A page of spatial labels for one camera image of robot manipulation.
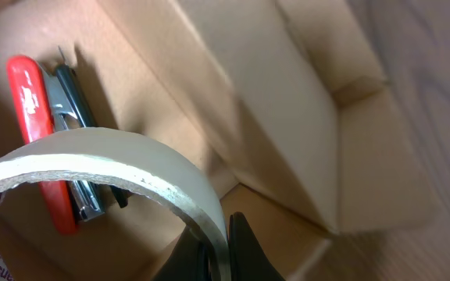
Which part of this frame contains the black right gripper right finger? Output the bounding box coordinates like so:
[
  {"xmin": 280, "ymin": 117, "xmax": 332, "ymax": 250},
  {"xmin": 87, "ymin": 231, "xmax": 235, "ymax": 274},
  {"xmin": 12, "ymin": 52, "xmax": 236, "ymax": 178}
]
[{"xmin": 228, "ymin": 212, "xmax": 284, "ymax": 281}]

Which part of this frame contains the open cardboard box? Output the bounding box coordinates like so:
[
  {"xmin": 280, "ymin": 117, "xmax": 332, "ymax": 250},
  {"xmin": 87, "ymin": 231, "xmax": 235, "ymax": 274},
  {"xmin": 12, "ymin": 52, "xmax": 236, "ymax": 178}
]
[{"xmin": 0, "ymin": 1, "xmax": 435, "ymax": 280}]

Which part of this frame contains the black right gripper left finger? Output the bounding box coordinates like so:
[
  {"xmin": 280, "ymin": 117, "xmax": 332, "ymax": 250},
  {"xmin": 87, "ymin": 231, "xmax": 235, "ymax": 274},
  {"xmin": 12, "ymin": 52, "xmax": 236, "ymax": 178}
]
[{"xmin": 152, "ymin": 226, "xmax": 209, "ymax": 281}]

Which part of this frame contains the white tape roll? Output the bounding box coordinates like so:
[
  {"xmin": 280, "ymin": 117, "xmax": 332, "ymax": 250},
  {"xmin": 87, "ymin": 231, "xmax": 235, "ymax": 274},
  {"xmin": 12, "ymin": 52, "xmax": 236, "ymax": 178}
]
[{"xmin": 0, "ymin": 127, "xmax": 232, "ymax": 280}]

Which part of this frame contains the red black stapler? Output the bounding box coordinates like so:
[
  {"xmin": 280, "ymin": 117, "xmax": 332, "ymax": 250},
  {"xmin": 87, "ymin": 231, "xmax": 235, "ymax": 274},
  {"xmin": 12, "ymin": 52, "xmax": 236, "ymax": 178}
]
[{"xmin": 5, "ymin": 45, "xmax": 130, "ymax": 237}]

